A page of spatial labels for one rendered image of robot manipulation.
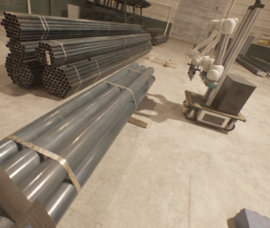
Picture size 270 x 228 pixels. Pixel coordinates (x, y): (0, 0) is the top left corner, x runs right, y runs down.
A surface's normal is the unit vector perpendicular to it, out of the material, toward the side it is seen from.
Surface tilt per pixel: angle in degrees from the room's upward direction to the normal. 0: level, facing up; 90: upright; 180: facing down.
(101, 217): 0
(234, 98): 90
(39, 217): 60
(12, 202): 53
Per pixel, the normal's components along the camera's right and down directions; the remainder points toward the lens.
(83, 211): 0.21, -0.83
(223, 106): -0.22, 0.48
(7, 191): 0.86, -0.23
